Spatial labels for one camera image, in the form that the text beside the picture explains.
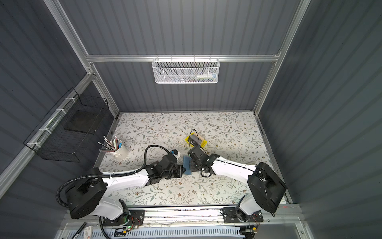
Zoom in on blue leather card holder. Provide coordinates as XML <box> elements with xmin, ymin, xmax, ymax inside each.
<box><xmin>183</xmin><ymin>155</ymin><xmax>192</xmax><ymax>175</ymax></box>

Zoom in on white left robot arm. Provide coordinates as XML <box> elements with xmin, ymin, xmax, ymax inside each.
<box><xmin>65</xmin><ymin>150</ymin><xmax>186</xmax><ymax>221</ymax></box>

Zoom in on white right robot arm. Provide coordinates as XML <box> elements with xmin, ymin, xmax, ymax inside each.
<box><xmin>188</xmin><ymin>146</ymin><xmax>287</xmax><ymax>222</ymax></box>

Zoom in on yellow plastic card tray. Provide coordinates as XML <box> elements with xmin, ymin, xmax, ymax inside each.
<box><xmin>185</xmin><ymin>132</ymin><xmax>207</xmax><ymax>148</ymax></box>

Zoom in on white pen cup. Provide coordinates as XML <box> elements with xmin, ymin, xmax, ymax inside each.
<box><xmin>112</xmin><ymin>138</ymin><xmax>128</xmax><ymax>160</ymax></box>

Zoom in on pens in cup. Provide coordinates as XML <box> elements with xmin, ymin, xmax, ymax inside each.
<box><xmin>97</xmin><ymin>137</ymin><xmax>122</xmax><ymax>152</ymax></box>

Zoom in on white tube in basket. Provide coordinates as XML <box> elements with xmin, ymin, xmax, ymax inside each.
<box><xmin>185</xmin><ymin>73</ymin><xmax>218</xmax><ymax>82</ymax></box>

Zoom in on black corrugated cable hose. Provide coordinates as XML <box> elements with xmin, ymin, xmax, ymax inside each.
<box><xmin>55</xmin><ymin>144</ymin><xmax>172</xmax><ymax>209</ymax></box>

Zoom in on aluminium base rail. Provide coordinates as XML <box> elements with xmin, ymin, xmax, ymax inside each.
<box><xmin>64</xmin><ymin>204</ymin><xmax>303</xmax><ymax>228</ymax></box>

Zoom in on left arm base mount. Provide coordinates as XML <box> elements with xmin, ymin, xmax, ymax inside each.
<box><xmin>102</xmin><ymin>210</ymin><xmax>146</xmax><ymax>227</ymax></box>

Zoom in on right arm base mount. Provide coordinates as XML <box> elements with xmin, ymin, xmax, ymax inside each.
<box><xmin>219</xmin><ymin>207</ymin><xmax>264</xmax><ymax>224</ymax></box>

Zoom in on white wire mesh basket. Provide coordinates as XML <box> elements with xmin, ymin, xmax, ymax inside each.
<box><xmin>152</xmin><ymin>57</ymin><xmax>220</xmax><ymax>84</ymax></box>

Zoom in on black wire mesh basket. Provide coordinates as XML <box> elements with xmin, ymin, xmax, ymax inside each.
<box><xmin>24</xmin><ymin>89</ymin><xmax>109</xmax><ymax>163</ymax></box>

